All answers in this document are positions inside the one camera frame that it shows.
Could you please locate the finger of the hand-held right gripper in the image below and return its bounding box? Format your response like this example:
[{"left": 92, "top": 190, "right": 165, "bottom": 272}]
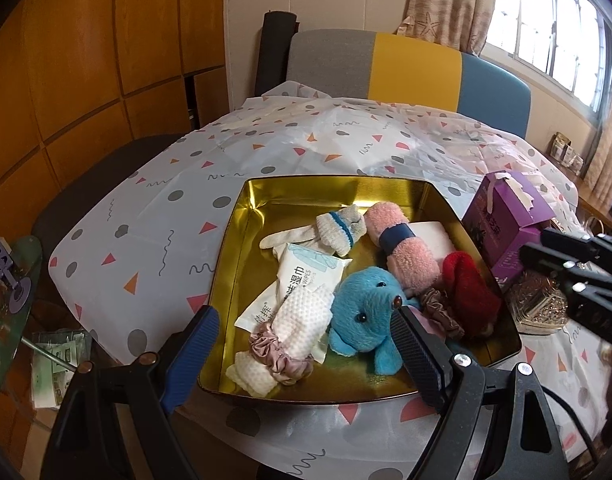
[
  {"left": 518, "top": 242, "right": 612, "bottom": 346},
  {"left": 541, "top": 227, "right": 612, "bottom": 270}
]

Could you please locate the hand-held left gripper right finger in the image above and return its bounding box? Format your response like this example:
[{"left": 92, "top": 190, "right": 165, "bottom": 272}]
[{"left": 390, "top": 305, "right": 572, "bottom": 480}]

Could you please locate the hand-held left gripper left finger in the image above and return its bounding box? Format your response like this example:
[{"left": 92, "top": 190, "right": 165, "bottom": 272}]
[{"left": 38, "top": 305, "right": 222, "bottom": 480}]

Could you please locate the brown scrunchie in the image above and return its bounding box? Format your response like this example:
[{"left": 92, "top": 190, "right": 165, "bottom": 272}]
[{"left": 418, "top": 287, "right": 467, "bottom": 343}]

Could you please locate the blue plush elephant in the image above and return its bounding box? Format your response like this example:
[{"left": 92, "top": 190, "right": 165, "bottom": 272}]
[{"left": 328, "top": 266, "right": 422, "bottom": 376}]

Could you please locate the pink scrunchie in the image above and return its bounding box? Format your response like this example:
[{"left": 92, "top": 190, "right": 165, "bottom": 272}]
[{"left": 249, "top": 321, "right": 314, "bottom": 386}]

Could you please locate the red plush hat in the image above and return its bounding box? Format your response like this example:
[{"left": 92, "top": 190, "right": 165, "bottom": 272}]
[{"left": 441, "top": 251, "right": 503, "bottom": 338}]

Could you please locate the pink towel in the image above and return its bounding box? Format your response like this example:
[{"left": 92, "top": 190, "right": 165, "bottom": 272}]
[{"left": 363, "top": 201, "right": 444, "bottom": 297}]

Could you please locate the white waffle cloth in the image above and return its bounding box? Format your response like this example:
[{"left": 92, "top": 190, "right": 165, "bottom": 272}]
[{"left": 226, "top": 290, "right": 335, "bottom": 395}]

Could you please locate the white wet wipes pack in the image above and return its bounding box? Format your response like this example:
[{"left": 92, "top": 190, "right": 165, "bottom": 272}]
[{"left": 234, "top": 242, "right": 353, "bottom": 332}]

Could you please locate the grey striped sock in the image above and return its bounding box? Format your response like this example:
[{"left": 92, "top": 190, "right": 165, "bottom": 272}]
[{"left": 316, "top": 205, "right": 368, "bottom": 257}]

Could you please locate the white sock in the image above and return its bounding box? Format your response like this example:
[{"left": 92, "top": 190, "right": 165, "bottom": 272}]
[{"left": 260, "top": 225, "right": 322, "bottom": 250}]

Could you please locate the gold tin tray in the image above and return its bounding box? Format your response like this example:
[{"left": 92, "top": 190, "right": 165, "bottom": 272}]
[{"left": 197, "top": 175, "right": 523, "bottom": 405}]

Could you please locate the wooden desk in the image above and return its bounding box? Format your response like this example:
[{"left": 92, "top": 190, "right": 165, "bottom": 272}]
[{"left": 576, "top": 175, "right": 612, "bottom": 233}]

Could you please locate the clear glass dish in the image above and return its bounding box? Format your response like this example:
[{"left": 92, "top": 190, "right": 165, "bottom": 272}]
[{"left": 506, "top": 270, "right": 572, "bottom": 335}]

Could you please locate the purple box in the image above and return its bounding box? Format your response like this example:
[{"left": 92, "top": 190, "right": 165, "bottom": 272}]
[{"left": 461, "top": 170, "right": 557, "bottom": 283}]

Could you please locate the beige curtain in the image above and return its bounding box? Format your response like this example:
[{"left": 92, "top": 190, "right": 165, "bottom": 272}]
[{"left": 583, "top": 100, "right": 612, "bottom": 211}]

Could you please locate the clear desk organizer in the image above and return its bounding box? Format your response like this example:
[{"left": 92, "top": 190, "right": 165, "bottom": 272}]
[{"left": 551, "top": 132, "right": 587, "bottom": 176}]

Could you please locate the stack of green white packets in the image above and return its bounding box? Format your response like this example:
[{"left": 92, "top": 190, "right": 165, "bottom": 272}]
[{"left": 31, "top": 327, "right": 92, "bottom": 408}]

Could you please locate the printed tablecloth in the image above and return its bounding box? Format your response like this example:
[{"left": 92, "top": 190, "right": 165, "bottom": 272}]
[{"left": 48, "top": 82, "right": 607, "bottom": 480}]

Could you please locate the glass side table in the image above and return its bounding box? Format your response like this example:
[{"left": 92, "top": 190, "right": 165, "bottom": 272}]
[{"left": 0, "top": 235, "right": 44, "bottom": 406}]

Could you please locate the purple ornament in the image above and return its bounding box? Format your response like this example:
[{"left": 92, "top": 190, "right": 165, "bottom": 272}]
[{"left": 0, "top": 232, "right": 32, "bottom": 311}]

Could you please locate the dark grey seat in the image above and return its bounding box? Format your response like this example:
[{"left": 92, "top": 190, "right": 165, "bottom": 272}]
[{"left": 31, "top": 132, "right": 187, "bottom": 241}]

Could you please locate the window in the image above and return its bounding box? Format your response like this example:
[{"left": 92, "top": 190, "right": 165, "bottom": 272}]
[{"left": 486, "top": 0, "right": 612, "bottom": 121}]

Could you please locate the grey yellow blue chair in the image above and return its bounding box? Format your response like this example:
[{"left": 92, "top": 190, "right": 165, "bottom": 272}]
[{"left": 286, "top": 29, "right": 532, "bottom": 141}]

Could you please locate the starfish print curtain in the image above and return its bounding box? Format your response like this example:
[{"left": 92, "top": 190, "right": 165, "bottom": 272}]
[{"left": 396, "top": 0, "right": 497, "bottom": 58}]

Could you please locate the wooden panelled wardrobe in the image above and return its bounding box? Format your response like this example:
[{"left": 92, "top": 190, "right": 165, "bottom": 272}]
[{"left": 0, "top": 0, "right": 227, "bottom": 221}]

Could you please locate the black rolled mat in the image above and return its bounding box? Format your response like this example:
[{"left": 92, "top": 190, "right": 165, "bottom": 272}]
[{"left": 255, "top": 10, "right": 299, "bottom": 96}]

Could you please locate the black cable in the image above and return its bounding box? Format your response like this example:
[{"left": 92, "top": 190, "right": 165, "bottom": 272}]
[{"left": 548, "top": 392, "right": 604, "bottom": 463}]

